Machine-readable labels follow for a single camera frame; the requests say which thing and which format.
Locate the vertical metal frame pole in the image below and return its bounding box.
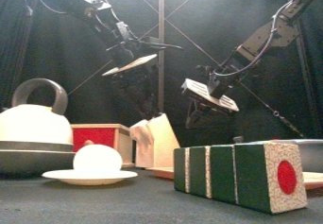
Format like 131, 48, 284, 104
156, 0, 167, 112

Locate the white saucer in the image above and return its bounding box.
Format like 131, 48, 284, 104
40, 168, 140, 187

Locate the red wooden drawer box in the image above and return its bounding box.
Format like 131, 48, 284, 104
70, 123, 136, 169

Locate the right wrist camera mount plate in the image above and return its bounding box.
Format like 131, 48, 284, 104
180, 78, 242, 113

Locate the white kettle with grey handle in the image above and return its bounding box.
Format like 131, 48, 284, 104
0, 78, 76, 153

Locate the white toy egg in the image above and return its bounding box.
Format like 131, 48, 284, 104
72, 144, 126, 174

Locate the wrist camera mount plate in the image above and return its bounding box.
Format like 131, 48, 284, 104
102, 53, 159, 78
180, 78, 242, 113

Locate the green sushi roll slice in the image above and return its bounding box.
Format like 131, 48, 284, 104
208, 144, 238, 205
187, 146, 211, 199
174, 146, 190, 194

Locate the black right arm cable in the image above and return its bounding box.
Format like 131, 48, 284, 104
211, 0, 296, 78

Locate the grey metal tray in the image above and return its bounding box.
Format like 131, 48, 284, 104
251, 138, 323, 174

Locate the green sushi slice red centre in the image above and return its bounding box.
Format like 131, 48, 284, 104
234, 141, 310, 215

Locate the left wrist camera mount plate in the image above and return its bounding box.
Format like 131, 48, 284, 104
102, 53, 159, 78

